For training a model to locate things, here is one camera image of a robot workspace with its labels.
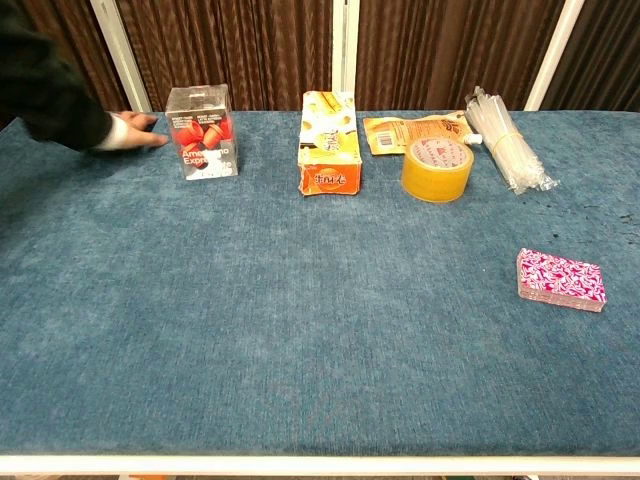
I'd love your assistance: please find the person's bare hand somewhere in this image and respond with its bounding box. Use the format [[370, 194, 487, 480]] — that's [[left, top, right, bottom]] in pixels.
[[110, 110, 170, 151]]

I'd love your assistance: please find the person's black sleeved forearm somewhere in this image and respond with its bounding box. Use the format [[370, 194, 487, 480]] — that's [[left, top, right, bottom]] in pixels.
[[0, 0, 126, 153]]

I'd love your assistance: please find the clear box of red capsules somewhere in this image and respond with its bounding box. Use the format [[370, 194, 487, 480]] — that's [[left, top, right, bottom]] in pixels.
[[165, 84, 240, 182]]

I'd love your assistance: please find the brown pleated curtain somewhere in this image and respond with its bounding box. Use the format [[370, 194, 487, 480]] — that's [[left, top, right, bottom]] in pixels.
[[0, 0, 640, 130]]

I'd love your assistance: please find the orange yellow snack carton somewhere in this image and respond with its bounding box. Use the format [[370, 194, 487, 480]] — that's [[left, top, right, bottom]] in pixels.
[[297, 90, 364, 198]]

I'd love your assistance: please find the blue velvet table cloth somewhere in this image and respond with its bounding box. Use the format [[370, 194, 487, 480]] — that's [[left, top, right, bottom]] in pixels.
[[0, 109, 640, 458]]

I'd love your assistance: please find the orange spouted foil pouch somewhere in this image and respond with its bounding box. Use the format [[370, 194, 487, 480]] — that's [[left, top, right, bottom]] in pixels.
[[362, 110, 485, 157]]

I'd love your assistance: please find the yellow packing tape roll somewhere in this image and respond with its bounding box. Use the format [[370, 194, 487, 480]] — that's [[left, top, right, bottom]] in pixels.
[[401, 135, 475, 204]]

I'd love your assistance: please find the bundle of clear wrapped straws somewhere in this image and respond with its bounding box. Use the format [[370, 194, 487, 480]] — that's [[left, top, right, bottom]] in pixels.
[[464, 86, 561, 196]]

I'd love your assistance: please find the white frame post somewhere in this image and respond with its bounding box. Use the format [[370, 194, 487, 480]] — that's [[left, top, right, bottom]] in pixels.
[[524, 0, 586, 112], [332, 0, 361, 104], [89, 0, 153, 113]]

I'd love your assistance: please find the white table edge rail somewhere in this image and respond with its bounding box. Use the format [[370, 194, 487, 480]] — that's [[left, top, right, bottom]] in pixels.
[[0, 453, 640, 477]]

